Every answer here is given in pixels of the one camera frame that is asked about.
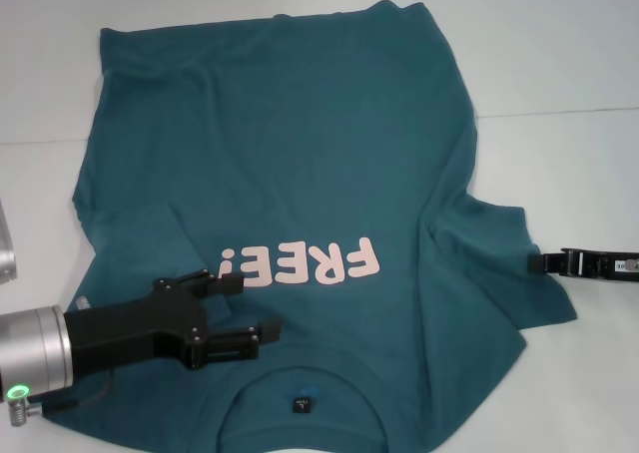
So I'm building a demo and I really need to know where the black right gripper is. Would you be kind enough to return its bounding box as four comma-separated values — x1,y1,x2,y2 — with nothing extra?
529,247,639,281

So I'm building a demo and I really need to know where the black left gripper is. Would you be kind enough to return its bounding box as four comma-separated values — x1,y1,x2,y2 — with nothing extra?
63,267,284,375

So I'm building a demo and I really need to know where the teal T-shirt with pink print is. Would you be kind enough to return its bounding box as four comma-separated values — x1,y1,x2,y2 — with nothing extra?
39,1,580,453

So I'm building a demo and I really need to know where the left arm cable with plug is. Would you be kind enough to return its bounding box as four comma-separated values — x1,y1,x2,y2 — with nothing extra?
7,371,120,428

